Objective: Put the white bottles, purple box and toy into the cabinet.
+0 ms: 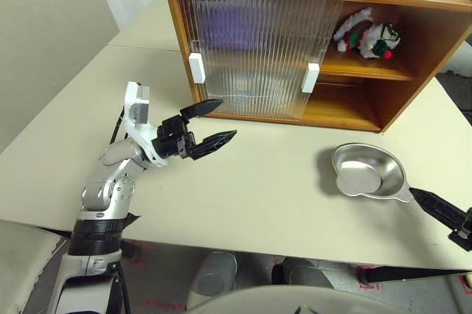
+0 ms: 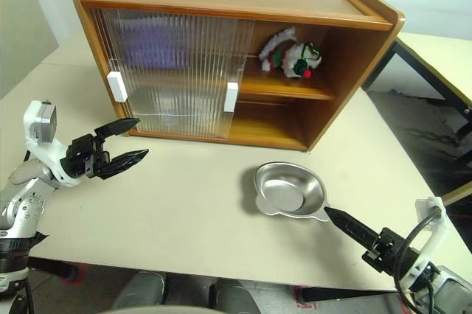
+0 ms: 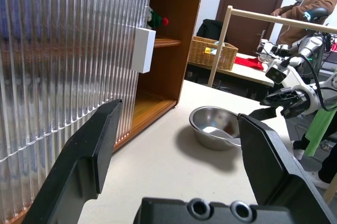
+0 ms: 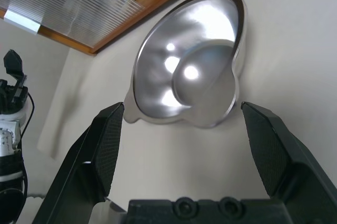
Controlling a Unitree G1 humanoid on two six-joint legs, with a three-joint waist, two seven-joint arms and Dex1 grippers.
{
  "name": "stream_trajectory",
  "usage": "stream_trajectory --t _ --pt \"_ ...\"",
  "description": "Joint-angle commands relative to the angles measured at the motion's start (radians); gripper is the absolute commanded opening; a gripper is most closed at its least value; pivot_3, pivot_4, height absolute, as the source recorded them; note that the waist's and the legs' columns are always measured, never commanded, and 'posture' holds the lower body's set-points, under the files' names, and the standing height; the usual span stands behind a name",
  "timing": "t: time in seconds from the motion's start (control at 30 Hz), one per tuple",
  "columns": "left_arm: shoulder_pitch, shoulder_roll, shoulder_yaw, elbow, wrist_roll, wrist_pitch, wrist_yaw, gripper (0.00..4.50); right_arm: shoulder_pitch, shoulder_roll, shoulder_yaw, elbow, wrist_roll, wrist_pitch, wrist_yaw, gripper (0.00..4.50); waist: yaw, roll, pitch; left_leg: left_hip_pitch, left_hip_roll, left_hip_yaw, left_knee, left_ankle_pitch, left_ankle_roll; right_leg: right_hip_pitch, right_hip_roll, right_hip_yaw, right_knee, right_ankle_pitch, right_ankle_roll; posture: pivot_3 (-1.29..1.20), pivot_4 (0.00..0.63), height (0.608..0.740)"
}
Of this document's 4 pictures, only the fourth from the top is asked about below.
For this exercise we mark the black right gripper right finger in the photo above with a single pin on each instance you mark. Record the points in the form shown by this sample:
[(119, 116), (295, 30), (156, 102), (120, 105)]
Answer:
[(289, 168)]

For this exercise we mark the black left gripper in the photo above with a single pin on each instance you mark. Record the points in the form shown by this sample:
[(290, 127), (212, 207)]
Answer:
[(13, 97)]

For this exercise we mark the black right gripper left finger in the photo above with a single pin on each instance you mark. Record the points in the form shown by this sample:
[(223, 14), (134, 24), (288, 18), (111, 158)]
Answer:
[(79, 168)]

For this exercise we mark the clear ribbed sliding door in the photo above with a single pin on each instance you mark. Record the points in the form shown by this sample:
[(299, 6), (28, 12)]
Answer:
[(65, 24), (87, 0)]

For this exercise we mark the white bowl with contents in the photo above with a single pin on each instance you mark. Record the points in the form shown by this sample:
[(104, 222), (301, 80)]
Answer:
[(184, 50)]

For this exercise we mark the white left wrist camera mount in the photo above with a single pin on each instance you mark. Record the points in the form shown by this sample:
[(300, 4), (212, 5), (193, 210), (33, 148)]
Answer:
[(10, 117)]

